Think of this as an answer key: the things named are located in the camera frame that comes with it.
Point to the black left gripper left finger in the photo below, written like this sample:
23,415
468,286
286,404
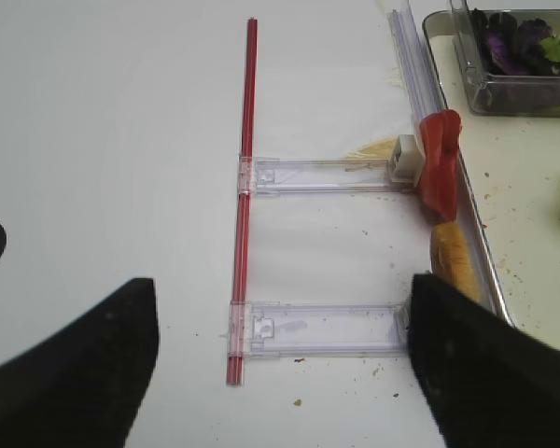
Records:
84,385

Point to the lettuce and purple cabbage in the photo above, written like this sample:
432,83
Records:
509,47

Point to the left red rail strip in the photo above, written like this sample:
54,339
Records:
235,360

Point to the clear lettuce container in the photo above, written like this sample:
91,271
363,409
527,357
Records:
495,95

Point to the white left pusher block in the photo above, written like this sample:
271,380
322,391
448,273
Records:
407,160

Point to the clear pusher track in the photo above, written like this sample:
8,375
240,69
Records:
270,176
268,330

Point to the left lower clear pusher track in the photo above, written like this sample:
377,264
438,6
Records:
268,330

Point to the left clear divider wall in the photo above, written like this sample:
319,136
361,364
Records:
416,69

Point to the metal serving tray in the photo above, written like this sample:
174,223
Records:
513,166

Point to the left upper clear pusher track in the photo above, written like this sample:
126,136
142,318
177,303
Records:
270,176

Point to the bun half on left rack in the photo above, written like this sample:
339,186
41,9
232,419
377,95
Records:
450,259

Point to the tomato slices on left rack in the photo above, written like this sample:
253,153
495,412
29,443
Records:
437,186

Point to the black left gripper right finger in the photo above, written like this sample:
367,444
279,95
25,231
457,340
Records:
486,383

